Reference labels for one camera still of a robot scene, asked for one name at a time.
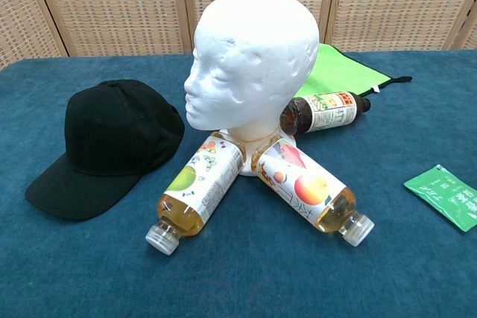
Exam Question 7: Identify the wicker folding screen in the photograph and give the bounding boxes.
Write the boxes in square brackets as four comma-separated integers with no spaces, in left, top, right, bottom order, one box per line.
[0,0,477,71]

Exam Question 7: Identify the green tea packet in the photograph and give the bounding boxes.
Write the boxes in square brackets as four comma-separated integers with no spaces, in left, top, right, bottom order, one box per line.
[403,164,477,234]

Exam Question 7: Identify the tea bottle green apple label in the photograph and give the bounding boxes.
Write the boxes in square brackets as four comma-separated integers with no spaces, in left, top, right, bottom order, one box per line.
[145,132,247,257]

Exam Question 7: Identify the white foam mannequin head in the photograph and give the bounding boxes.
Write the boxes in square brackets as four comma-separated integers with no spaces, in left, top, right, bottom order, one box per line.
[183,0,320,178]

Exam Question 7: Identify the green microfiber cloth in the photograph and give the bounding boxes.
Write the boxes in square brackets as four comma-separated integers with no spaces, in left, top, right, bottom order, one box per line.
[293,42,414,101]

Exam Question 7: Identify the dark tea bottle green label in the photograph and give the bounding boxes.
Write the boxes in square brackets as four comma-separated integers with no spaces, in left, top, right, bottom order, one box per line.
[279,91,373,136]

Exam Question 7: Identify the tea bottle peach label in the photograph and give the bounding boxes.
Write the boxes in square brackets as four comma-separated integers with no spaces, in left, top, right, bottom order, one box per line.
[250,138,375,248]

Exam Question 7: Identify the black baseball cap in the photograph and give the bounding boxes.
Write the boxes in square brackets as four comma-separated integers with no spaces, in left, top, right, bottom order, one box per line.
[24,79,186,222]

